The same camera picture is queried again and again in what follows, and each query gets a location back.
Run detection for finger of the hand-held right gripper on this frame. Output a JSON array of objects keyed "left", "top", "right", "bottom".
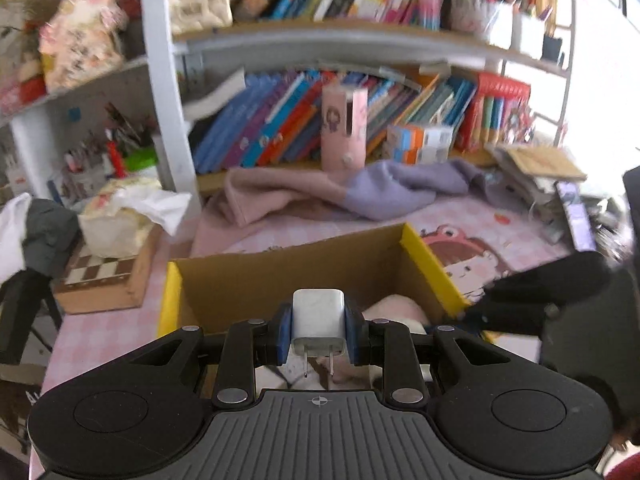
[{"left": 459, "top": 251, "right": 612, "bottom": 337}]

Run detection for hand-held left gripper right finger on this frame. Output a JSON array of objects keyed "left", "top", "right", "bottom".
[{"left": 343, "top": 305, "right": 509, "bottom": 407}]

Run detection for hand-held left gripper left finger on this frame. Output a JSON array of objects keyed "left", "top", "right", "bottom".
[{"left": 131, "top": 305, "right": 295, "bottom": 409}]

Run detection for white charger plug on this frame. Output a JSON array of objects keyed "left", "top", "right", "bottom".
[{"left": 290, "top": 288, "right": 347, "bottom": 379}]

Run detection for yellow cardboard box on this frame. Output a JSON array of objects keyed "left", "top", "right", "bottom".
[{"left": 157, "top": 222, "right": 474, "bottom": 397}]

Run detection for black smartphone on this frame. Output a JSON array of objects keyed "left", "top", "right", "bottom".
[{"left": 555, "top": 179, "right": 597, "bottom": 252}]

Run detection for pile of papers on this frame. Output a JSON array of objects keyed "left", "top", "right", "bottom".
[{"left": 520, "top": 180, "right": 621, "bottom": 246}]

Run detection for tan cardboard envelopes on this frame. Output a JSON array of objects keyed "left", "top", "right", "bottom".
[{"left": 492, "top": 144, "right": 589, "bottom": 184}]

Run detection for pink and purple cloth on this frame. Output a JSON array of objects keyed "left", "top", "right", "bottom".
[{"left": 222, "top": 159, "right": 497, "bottom": 227}]

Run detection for colourful character stand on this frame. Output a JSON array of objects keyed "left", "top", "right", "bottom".
[{"left": 499, "top": 104, "right": 536, "bottom": 144}]

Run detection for red dictionary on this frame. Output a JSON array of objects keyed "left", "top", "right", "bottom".
[{"left": 457, "top": 97, "right": 484, "bottom": 152}]

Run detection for orange and white box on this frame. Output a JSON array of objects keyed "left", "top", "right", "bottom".
[
  {"left": 387, "top": 142, "right": 452, "bottom": 164},
  {"left": 387, "top": 123, "right": 455, "bottom": 147}
]

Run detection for chessboard box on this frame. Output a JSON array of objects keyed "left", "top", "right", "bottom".
[{"left": 52, "top": 229, "right": 162, "bottom": 315}]

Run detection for cream tissue box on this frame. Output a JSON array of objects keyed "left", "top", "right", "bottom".
[{"left": 77, "top": 174, "right": 194, "bottom": 259}]

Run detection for red boxed book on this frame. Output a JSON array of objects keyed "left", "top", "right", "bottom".
[{"left": 474, "top": 72, "right": 532, "bottom": 104}]

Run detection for row of blue books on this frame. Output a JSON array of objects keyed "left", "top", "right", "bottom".
[{"left": 192, "top": 70, "right": 479, "bottom": 169}]

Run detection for green cup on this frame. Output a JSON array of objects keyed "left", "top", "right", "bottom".
[{"left": 122, "top": 148, "right": 160, "bottom": 171}]

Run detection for small black box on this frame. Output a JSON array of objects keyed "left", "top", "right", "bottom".
[{"left": 541, "top": 34, "right": 565, "bottom": 64}]

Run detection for small red bottle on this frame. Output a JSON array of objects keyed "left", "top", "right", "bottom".
[{"left": 106, "top": 140, "right": 126, "bottom": 179}]

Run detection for white storage box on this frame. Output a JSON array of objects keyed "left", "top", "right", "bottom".
[{"left": 512, "top": 9, "right": 546, "bottom": 61}]

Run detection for black chair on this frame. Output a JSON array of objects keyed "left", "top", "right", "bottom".
[{"left": 0, "top": 267, "right": 64, "bottom": 367}]

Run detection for clear pen holder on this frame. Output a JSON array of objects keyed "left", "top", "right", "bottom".
[{"left": 452, "top": 0, "right": 516, "bottom": 51}]

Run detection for pile of clothes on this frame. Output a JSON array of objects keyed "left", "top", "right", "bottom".
[{"left": 0, "top": 192, "right": 82, "bottom": 287}]

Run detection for white and wood bookshelf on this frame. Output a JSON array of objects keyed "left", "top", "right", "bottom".
[{"left": 139, "top": 0, "right": 577, "bottom": 197}]

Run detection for white side shelf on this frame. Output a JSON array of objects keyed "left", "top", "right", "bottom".
[{"left": 0, "top": 54, "right": 167, "bottom": 202}]

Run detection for pink cat figurine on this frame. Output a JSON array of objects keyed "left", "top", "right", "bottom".
[{"left": 38, "top": 0, "right": 125, "bottom": 94}]

